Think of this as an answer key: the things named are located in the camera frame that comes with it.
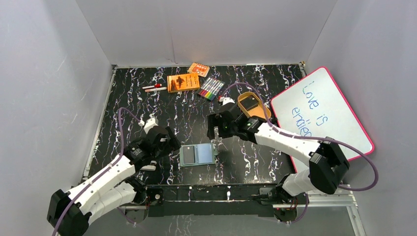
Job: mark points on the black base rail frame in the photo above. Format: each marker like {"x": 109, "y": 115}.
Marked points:
{"x": 262, "y": 200}

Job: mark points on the black credit cards stack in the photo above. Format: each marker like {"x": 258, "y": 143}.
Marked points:
{"x": 250, "y": 102}

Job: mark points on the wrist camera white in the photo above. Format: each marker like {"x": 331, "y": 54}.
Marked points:
{"x": 225, "y": 100}
{"x": 148, "y": 124}

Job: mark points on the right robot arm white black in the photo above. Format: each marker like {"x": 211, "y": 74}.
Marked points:
{"x": 326, "y": 161}

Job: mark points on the green card holder wallet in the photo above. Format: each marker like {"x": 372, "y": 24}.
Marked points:
{"x": 204, "y": 154}

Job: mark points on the tan oval tray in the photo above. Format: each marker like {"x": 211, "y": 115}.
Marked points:
{"x": 260, "y": 111}

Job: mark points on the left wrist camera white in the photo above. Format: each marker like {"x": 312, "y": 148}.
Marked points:
{"x": 148, "y": 124}

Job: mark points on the coloured marker pen set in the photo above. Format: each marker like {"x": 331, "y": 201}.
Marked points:
{"x": 210, "y": 88}

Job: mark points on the white marker pen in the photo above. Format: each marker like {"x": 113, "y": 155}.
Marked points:
{"x": 156, "y": 89}

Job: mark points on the black VIP credit card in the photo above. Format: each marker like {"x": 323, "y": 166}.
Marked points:
{"x": 188, "y": 155}

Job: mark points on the orange book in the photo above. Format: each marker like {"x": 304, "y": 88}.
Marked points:
{"x": 183, "y": 82}

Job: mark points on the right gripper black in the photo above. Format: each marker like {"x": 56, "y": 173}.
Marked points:
{"x": 213, "y": 121}

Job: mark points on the white board pink frame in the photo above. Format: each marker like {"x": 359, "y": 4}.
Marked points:
{"x": 316, "y": 106}

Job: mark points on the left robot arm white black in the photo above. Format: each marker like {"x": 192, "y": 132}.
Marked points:
{"x": 71, "y": 212}

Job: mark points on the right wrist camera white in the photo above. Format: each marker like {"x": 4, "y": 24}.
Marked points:
{"x": 225, "y": 100}

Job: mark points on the small orange card box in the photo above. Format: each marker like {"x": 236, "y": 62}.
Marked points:
{"x": 199, "y": 69}

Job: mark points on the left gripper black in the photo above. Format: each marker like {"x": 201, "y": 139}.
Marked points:
{"x": 172, "y": 142}

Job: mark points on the red capped white marker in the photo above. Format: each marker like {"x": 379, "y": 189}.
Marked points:
{"x": 152, "y": 86}

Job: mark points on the white stapler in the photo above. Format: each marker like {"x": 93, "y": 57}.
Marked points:
{"x": 148, "y": 168}

